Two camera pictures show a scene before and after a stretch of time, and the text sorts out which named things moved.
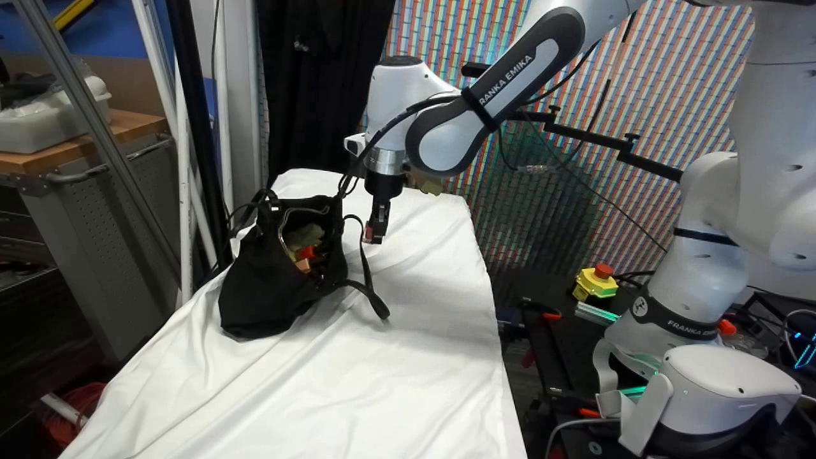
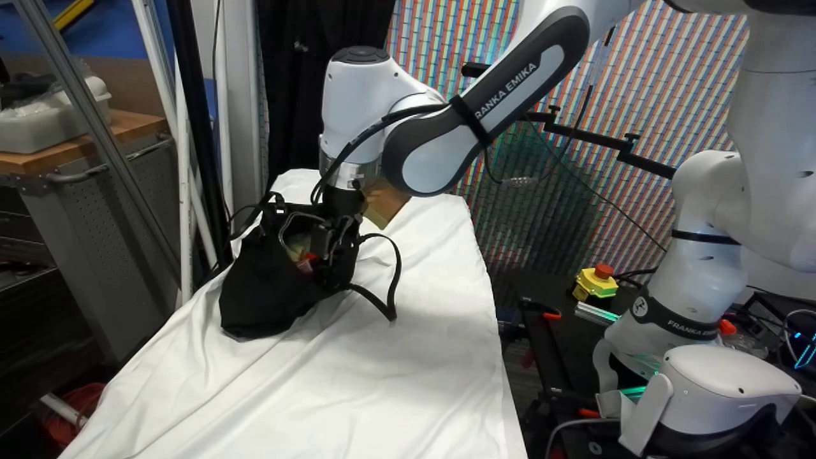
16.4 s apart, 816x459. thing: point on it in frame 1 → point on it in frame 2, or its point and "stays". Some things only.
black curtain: x=315 y=72 stays
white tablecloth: x=407 y=363 stays
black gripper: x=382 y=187 → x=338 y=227
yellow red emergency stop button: x=595 y=283 stays
